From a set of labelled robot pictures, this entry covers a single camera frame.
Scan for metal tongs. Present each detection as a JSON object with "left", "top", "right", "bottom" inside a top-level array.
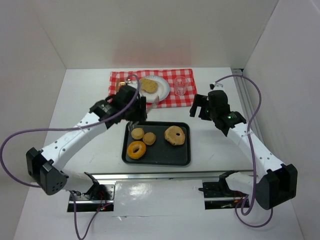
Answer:
[{"left": 127, "top": 95, "right": 160, "bottom": 131}]

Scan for speckled bread slice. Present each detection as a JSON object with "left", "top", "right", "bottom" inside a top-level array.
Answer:
[{"left": 140, "top": 78, "right": 158, "bottom": 93}]

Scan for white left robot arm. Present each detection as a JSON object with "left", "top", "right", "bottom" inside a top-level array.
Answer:
[{"left": 26, "top": 85, "right": 147, "bottom": 199}]

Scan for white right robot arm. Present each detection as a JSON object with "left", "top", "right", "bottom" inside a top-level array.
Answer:
[{"left": 189, "top": 90, "right": 298, "bottom": 210}]

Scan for small round bun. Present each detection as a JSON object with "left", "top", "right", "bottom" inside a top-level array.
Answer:
[
  {"left": 142, "top": 132, "right": 156, "bottom": 146},
  {"left": 131, "top": 128, "right": 145, "bottom": 140}
]

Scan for red white checkered cloth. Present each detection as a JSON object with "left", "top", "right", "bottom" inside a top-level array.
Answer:
[{"left": 108, "top": 68, "right": 197, "bottom": 108}]

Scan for white paper plate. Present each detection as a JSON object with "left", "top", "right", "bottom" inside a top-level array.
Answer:
[{"left": 139, "top": 75, "right": 170, "bottom": 103}]

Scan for clear plastic cup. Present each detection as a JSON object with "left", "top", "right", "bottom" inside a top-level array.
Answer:
[{"left": 173, "top": 76, "right": 189, "bottom": 96}]

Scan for orange glazed donut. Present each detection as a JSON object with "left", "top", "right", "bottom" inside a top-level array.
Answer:
[{"left": 127, "top": 141, "right": 147, "bottom": 160}]

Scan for pale bagel with hole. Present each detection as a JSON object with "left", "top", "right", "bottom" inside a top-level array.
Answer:
[{"left": 164, "top": 125, "right": 186, "bottom": 146}]

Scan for black baking tray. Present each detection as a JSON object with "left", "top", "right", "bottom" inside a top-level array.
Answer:
[{"left": 121, "top": 121, "right": 191, "bottom": 167}]

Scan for white cover board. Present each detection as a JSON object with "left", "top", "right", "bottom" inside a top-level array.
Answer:
[{"left": 112, "top": 179, "right": 205, "bottom": 217}]

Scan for gold knife black handle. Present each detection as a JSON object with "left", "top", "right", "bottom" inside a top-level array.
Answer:
[{"left": 115, "top": 79, "right": 120, "bottom": 93}]

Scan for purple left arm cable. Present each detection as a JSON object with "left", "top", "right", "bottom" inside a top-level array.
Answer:
[{"left": 0, "top": 73, "right": 141, "bottom": 240}]

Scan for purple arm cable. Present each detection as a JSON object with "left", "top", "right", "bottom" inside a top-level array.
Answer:
[
  {"left": 209, "top": 74, "right": 274, "bottom": 228},
  {"left": 0, "top": 73, "right": 141, "bottom": 240}
]

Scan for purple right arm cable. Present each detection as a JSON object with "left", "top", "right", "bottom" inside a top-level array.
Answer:
[{"left": 209, "top": 74, "right": 274, "bottom": 228}]

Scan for metal base rail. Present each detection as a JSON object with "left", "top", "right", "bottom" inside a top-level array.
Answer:
[{"left": 67, "top": 171, "right": 245, "bottom": 217}]

